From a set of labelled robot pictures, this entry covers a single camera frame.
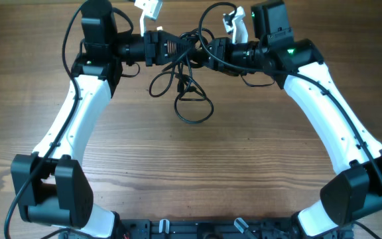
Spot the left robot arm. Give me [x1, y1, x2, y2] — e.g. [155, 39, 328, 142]
[8, 1, 193, 238]

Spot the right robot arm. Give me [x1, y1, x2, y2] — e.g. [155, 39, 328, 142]
[202, 1, 382, 238]

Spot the right camera black cable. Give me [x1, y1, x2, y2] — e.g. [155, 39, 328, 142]
[198, 1, 382, 239]

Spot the camera black cable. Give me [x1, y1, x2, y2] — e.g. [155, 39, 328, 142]
[3, 0, 91, 239]
[198, 1, 382, 239]

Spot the left camera black cable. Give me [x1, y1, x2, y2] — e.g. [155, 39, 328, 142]
[3, 0, 91, 239]

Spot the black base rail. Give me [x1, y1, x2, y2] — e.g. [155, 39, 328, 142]
[58, 217, 354, 239]

